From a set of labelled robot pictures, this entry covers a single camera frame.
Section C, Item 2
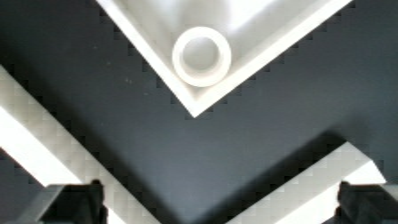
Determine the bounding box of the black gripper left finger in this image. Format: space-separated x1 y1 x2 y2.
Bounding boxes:
16 179 109 224

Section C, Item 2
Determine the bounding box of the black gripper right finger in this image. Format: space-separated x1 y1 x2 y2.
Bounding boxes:
333 182 398 224

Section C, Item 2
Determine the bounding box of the white square tabletop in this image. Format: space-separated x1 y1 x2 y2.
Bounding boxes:
96 0 354 116

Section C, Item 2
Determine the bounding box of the white U-shaped obstacle fence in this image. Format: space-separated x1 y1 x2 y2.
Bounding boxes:
0 66 398 224

